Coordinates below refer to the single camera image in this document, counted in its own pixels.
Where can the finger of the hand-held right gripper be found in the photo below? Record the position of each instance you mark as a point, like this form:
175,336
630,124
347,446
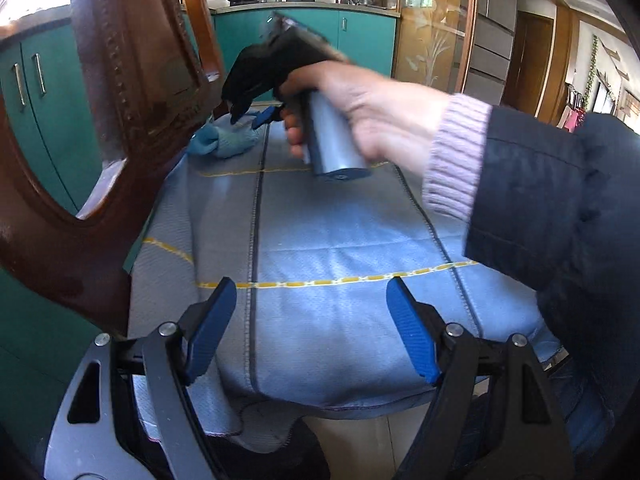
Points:
265,117
240,110

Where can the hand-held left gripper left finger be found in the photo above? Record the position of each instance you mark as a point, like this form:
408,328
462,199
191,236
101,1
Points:
212,330

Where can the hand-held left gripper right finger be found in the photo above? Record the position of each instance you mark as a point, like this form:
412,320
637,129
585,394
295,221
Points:
412,330

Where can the teal knitted cloth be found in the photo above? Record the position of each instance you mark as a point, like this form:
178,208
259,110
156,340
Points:
222,140

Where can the person's right forearm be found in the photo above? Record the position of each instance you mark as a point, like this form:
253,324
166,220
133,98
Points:
540,200

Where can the person's right hand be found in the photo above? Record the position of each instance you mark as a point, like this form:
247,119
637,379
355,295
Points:
380,110

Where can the blue seat cushion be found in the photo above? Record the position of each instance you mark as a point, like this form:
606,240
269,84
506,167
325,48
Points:
340,240

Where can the carved wooden chair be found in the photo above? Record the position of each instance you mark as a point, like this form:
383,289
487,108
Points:
125,125

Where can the wood framed glass door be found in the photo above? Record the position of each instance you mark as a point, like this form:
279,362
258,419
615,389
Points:
430,35

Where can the person's blue jeans leg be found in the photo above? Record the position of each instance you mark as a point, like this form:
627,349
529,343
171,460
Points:
585,410

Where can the silver refrigerator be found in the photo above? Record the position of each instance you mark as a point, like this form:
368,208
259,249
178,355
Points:
492,35

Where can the tall teal cabinet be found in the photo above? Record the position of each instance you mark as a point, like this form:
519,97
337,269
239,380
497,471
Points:
45,125

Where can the brown wooden door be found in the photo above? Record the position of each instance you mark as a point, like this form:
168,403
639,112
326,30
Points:
530,60

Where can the pink hanging cloth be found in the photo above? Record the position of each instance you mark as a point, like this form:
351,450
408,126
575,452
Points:
575,120

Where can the green garland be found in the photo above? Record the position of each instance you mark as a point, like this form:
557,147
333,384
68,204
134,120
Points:
593,70

